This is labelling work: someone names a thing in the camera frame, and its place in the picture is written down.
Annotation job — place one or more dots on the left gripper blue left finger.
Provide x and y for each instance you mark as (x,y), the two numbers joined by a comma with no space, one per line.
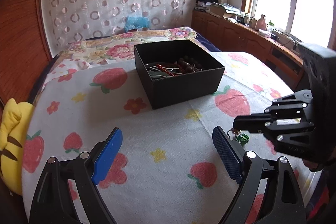
(105,156)

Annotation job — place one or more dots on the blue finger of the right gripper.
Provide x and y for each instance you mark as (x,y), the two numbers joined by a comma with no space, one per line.
(254,123)

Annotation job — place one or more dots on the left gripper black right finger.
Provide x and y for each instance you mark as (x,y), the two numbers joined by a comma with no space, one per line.
(229,154)

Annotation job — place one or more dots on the silver wavy hair comb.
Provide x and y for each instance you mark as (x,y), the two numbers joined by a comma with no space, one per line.
(161,71)

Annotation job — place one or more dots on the black jewelry box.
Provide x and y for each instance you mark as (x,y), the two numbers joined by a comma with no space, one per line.
(201,73)

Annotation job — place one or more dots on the person's right hand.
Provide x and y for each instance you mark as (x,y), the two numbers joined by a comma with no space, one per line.
(313,166)

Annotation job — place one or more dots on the white strawberry flower blanket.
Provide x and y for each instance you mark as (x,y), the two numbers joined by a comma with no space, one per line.
(167,170)

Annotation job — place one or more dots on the wooden sideboard cabinet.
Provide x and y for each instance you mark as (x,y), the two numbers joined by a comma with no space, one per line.
(235,37)

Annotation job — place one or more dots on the pink bottle on sill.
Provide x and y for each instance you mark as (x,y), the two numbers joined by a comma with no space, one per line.
(261,23)

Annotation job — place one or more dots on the yellow striped plush toy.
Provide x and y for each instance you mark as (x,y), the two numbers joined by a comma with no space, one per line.
(14,125)

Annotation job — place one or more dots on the wooden louvered wardrobe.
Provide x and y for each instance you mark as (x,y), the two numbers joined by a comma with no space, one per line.
(25,53)

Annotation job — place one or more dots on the clutter pile on cabinet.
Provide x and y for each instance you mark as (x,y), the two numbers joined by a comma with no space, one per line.
(214,8)

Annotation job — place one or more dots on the blue lace fabric item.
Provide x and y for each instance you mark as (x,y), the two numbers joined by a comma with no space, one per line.
(136,23)

